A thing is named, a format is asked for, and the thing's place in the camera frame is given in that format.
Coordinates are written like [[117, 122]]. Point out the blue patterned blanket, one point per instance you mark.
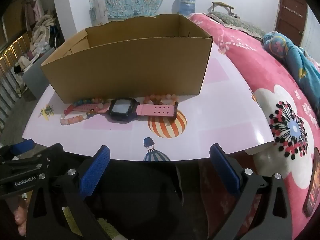
[[297, 55]]

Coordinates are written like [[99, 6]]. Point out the brown cardboard box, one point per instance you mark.
[[130, 62]]

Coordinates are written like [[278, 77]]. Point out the pile of clothes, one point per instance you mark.
[[43, 32]]

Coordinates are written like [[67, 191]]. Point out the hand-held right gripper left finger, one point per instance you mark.
[[96, 173]]

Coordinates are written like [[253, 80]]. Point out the blue water jug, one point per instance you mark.
[[187, 3]]

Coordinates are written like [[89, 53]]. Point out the wooden chair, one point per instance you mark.
[[223, 5]]

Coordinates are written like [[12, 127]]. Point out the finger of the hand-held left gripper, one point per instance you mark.
[[53, 152], [23, 147]]

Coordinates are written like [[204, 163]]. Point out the pink hanging garment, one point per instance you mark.
[[35, 7]]

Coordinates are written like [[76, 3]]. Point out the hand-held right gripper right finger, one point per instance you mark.
[[225, 171]]

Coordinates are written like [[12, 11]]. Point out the white wooden board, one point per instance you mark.
[[98, 10]]

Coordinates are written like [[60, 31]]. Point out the brown wooden door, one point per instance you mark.
[[291, 15]]

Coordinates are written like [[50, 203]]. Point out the pink floral blanket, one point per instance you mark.
[[262, 75]]

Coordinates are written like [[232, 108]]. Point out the green patterned pillow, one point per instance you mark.
[[237, 23]]

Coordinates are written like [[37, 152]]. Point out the smartphone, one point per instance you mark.
[[312, 187]]

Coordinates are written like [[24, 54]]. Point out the grey cabinet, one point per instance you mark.
[[37, 75]]

